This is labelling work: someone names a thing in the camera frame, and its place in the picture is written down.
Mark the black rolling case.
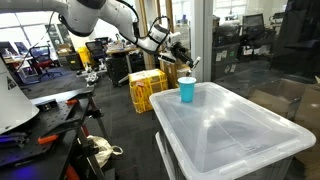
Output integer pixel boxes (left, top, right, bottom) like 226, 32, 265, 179
106, 56, 131, 88

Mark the orange handled bar clamp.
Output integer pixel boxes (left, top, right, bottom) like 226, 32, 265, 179
37, 121, 89, 146
64, 164, 81, 180
64, 89, 96, 107

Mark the wooden desk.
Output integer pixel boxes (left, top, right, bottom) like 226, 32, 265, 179
105, 46, 144, 84

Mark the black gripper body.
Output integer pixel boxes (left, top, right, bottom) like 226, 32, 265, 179
169, 39, 191, 61

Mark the large open cardboard box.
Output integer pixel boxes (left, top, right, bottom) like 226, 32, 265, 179
248, 78, 320, 134

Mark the silver stereo camera bar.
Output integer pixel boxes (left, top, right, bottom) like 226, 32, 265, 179
157, 54, 178, 65

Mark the thin black hanging cable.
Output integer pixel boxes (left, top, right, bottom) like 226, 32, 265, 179
14, 11, 56, 73

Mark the blue office chair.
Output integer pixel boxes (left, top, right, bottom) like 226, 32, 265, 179
13, 41, 30, 57

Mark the black perforated workbench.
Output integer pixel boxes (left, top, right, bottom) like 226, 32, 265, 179
0, 87, 116, 180

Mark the black mesh chair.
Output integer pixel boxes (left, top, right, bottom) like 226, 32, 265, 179
240, 13, 266, 38

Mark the yellow bin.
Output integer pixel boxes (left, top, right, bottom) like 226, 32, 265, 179
77, 46, 94, 70

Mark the black bracket with label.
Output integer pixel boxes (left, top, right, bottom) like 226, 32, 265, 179
34, 98, 58, 113

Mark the plain cardboard box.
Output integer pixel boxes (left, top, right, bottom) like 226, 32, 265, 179
159, 59, 193, 88

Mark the black and red office chair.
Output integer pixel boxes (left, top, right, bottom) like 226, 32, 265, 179
28, 44, 63, 81

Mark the wooden door frame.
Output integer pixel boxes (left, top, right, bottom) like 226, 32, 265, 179
134, 0, 179, 89

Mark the black cable on robot arm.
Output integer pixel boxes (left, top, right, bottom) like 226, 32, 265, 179
114, 0, 172, 43

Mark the yellow strapped cardboard box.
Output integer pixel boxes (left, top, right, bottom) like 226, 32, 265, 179
128, 68, 169, 115

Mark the large clear plastic storage bin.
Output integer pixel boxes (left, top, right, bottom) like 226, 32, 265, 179
148, 81, 317, 180

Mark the black drawer cabinet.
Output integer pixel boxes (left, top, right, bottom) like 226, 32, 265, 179
64, 52, 84, 71

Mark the blue plastic cup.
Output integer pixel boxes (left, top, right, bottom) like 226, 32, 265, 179
177, 76, 198, 104

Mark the white cloth bag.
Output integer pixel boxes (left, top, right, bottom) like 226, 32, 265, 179
87, 134, 124, 169

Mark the black shelf cabinet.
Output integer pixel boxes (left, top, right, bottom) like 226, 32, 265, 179
212, 26, 241, 81

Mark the white grey floor device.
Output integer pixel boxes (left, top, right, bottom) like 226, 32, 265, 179
84, 71, 100, 88

